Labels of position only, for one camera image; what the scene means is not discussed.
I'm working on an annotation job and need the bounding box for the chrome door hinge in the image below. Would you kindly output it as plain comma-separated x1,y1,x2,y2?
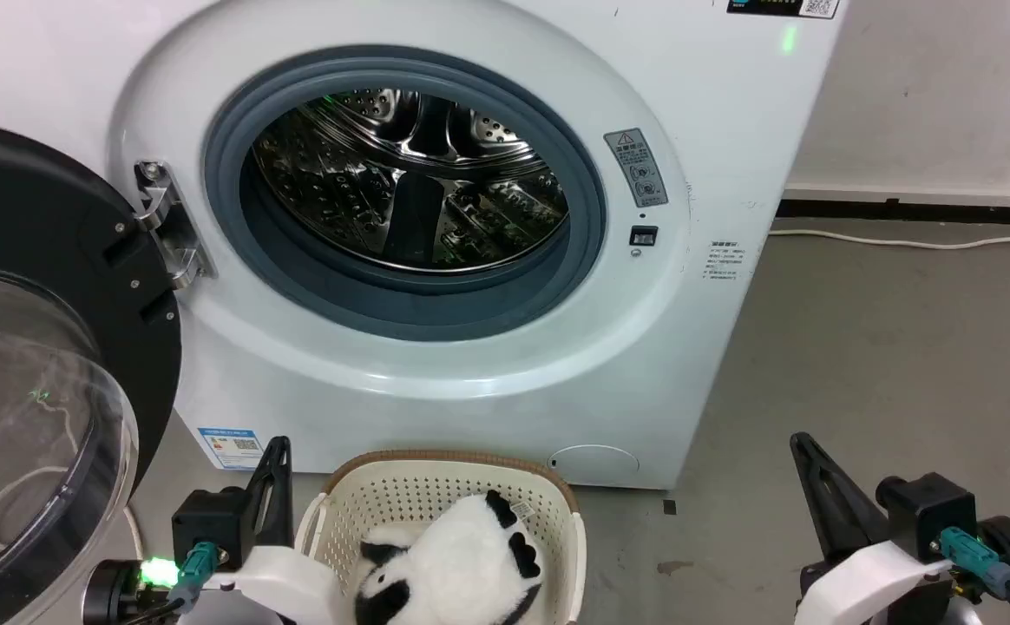
134,160,215,290

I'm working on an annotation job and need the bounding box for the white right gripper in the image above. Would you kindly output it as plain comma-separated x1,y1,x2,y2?
789,432,961,625

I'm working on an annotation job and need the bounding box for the black QR code sticker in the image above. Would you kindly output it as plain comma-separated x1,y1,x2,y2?
726,0,842,20

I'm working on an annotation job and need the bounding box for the white cable on floor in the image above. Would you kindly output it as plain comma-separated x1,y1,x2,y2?
768,227,1010,251

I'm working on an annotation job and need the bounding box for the teal right gripper cable plug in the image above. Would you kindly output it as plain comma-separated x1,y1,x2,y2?
932,526,1010,602

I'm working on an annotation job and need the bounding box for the blue energy label sticker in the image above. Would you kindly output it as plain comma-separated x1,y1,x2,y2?
197,426,265,470

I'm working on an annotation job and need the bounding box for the beige plastic laundry basket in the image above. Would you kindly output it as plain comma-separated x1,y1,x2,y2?
294,450,588,625

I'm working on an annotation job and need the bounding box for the teal left gripper cable plug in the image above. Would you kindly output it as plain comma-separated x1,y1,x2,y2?
165,541,221,614

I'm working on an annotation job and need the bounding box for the white front-load washing machine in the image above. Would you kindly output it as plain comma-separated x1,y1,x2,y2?
0,0,846,491

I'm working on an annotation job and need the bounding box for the black and white panda plush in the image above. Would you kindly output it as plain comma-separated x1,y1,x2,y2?
354,490,544,625

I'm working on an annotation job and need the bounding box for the teal gripper cable plug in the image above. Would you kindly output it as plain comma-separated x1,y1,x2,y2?
165,541,221,614
932,526,1010,602

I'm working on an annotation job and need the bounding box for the grey rubber door gasket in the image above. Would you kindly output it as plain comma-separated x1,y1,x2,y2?
202,45,607,342

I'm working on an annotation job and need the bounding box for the round drain filter cover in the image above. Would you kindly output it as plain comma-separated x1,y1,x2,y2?
548,444,641,488

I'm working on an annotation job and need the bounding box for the black wall baseboard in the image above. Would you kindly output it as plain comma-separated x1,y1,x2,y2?
776,199,1010,227

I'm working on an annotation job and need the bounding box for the stainless steel washer drum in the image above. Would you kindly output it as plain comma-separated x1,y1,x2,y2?
251,88,570,275

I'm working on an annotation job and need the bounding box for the black round washer door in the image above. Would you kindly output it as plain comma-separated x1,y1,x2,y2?
0,117,183,625

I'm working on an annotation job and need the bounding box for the small printed text label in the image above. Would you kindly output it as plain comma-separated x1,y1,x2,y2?
703,240,747,282

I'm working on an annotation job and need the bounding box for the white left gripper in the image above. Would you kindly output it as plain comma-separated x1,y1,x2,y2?
177,436,345,625

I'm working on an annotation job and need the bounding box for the grey warning sticker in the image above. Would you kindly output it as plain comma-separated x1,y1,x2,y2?
603,128,670,208

